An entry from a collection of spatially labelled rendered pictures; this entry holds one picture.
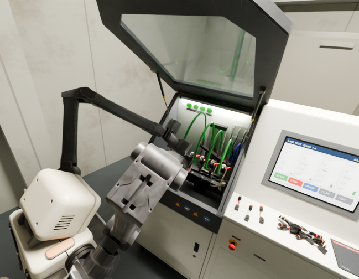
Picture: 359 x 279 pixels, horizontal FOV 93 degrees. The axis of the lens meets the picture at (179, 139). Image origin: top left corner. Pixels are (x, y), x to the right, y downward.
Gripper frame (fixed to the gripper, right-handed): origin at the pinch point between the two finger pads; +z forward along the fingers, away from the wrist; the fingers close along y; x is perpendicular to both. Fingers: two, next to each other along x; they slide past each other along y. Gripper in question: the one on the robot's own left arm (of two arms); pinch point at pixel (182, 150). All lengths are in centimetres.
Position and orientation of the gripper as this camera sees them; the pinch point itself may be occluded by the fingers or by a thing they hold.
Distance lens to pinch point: 107.1
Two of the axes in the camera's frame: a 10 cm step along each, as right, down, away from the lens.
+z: 4.5, 4.6, 7.7
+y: -7.7, -2.3, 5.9
